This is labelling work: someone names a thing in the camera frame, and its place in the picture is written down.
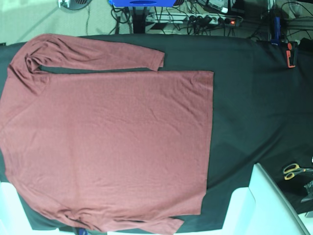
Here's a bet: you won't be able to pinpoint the yellow-handled scissors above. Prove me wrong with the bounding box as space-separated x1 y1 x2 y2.
283 163 313 181

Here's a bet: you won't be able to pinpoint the black table cloth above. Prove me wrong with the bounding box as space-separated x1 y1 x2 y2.
0 34 313 232

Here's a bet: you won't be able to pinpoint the crumpled black plastic piece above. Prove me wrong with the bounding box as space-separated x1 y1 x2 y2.
301 181 313 203

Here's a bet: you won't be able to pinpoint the black stand post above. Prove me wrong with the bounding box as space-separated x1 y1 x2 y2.
132 7 149 34

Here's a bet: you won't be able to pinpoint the maroon long-sleeve T-shirt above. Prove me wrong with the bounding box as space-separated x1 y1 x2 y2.
0 34 214 235

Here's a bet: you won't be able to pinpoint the blue plastic box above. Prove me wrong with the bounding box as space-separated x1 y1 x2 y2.
108 0 176 7

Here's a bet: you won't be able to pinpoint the white power strip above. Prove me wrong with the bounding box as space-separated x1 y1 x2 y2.
146 12 243 27

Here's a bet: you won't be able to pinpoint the dark round fan base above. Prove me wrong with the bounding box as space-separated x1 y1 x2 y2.
58 0 91 10

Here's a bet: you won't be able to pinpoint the orange black clamp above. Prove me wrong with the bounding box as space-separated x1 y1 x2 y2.
286 41 298 69

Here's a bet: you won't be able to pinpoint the blue clamp at bottom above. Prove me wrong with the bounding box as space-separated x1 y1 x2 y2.
76 228 89 235

